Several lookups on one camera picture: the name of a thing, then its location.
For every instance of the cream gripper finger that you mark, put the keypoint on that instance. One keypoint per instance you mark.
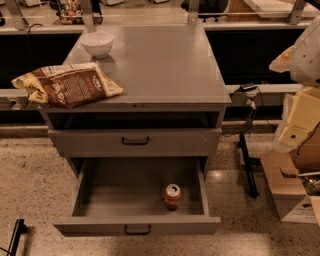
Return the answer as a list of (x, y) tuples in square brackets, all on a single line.
[(282, 63)]

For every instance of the red coke can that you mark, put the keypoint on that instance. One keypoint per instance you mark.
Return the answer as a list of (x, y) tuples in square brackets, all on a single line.
[(172, 196)]

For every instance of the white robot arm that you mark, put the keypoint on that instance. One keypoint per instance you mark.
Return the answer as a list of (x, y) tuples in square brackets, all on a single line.
[(302, 59)]

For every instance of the grey drawer cabinet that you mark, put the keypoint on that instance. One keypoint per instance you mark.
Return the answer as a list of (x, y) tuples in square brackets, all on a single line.
[(170, 80)]

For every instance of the closed grey upper drawer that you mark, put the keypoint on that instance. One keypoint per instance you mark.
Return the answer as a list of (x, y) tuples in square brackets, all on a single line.
[(135, 142)]

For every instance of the open grey lower drawer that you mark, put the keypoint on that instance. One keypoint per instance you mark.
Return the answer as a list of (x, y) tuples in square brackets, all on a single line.
[(125, 197)]

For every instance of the black power adapter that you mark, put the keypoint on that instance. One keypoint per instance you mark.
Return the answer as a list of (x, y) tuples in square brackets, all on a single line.
[(248, 87)]

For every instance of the brown cardboard box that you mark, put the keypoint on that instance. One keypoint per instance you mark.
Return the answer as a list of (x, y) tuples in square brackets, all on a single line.
[(291, 199)]

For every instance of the black tripod stand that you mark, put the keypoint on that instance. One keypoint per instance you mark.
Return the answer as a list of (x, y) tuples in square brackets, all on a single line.
[(242, 143)]

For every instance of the white ceramic bowl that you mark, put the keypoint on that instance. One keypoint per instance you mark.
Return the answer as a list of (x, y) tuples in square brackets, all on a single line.
[(97, 44)]

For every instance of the brown chip bag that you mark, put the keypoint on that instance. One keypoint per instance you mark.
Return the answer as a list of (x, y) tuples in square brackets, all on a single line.
[(67, 86)]

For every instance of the snack rack in background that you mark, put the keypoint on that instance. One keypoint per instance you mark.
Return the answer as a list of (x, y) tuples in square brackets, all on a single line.
[(70, 12)]

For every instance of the black stand leg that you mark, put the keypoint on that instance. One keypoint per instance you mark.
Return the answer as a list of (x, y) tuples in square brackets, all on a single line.
[(19, 229)]

